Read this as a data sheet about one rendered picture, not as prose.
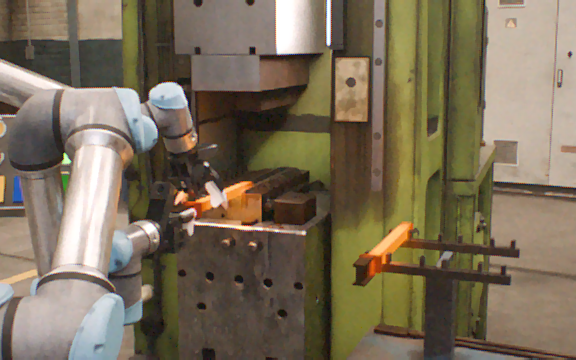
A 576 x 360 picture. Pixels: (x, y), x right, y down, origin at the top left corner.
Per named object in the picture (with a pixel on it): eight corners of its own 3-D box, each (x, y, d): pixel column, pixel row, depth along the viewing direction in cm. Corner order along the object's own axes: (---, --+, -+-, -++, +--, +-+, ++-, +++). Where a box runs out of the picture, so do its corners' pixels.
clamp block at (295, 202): (303, 225, 199) (303, 202, 198) (273, 223, 202) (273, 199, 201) (317, 216, 210) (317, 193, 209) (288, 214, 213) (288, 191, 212)
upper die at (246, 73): (260, 91, 197) (259, 55, 195) (192, 90, 203) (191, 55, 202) (309, 83, 235) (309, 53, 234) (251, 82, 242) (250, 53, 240)
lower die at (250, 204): (261, 222, 203) (261, 191, 201) (195, 217, 210) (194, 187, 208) (309, 193, 242) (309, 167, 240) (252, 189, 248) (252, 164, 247)
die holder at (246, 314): (305, 392, 201) (305, 231, 193) (179, 372, 213) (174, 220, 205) (357, 320, 252) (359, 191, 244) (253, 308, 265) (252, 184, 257)
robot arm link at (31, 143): (-18, 104, 125) (29, 329, 149) (48, 103, 126) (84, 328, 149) (3, 79, 135) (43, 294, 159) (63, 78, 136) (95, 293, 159)
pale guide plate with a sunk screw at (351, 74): (366, 122, 201) (367, 58, 197) (334, 121, 204) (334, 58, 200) (368, 121, 202) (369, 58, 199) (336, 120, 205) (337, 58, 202)
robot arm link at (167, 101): (140, 89, 166) (176, 75, 168) (154, 129, 173) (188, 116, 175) (150, 104, 160) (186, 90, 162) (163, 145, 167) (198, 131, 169)
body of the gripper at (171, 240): (159, 244, 173) (131, 258, 162) (157, 208, 172) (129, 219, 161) (188, 247, 171) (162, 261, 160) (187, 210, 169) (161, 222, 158)
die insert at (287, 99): (260, 110, 208) (260, 89, 207) (236, 110, 211) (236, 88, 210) (296, 102, 236) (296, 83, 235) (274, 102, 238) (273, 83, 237)
